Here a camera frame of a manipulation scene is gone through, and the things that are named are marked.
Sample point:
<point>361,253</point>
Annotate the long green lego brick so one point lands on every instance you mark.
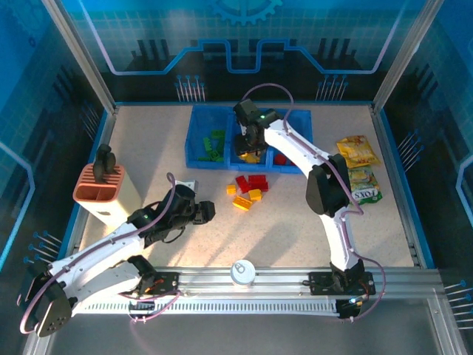
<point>218,134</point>

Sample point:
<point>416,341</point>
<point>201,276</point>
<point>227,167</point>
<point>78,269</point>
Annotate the small green lego brick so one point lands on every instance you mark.
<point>213,155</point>

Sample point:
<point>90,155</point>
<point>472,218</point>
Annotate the small yellow lego brick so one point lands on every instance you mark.
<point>231,190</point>

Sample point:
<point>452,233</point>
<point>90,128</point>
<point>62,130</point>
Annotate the large red lego brick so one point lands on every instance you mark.
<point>258,181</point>

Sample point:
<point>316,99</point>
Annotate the orange-yellow lego brick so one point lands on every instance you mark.
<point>242,203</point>

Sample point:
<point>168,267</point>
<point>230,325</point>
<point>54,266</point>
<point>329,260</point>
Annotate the green sloped lego brick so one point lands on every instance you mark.
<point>203,158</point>

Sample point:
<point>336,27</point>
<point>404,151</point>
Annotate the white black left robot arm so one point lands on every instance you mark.
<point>107,275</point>

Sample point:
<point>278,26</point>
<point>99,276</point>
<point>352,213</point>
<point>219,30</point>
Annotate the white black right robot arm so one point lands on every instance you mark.
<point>299,148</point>

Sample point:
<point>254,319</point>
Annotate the blue three-compartment bin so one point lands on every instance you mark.
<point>199,125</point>

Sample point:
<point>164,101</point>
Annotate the cream knife block orange top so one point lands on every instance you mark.
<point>125,196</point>

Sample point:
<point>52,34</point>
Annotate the white round can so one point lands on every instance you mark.
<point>242,275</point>

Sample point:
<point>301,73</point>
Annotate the yellow snack bag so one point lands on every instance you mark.
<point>356,149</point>

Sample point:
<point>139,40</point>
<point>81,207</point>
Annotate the black controller box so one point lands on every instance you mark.
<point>347,310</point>
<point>142,306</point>

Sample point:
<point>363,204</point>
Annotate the green snack bag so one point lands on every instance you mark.
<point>364,181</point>

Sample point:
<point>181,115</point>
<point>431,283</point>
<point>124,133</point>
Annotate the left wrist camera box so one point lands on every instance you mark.
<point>186,185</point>

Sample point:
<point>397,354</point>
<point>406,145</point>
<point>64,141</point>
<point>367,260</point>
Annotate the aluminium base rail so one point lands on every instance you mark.
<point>207,281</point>

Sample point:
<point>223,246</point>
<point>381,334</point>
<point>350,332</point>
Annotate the aluminium side rail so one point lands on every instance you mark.
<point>105,129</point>

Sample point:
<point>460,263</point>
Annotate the aluminium frame post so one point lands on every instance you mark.
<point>85,59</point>
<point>404,55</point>

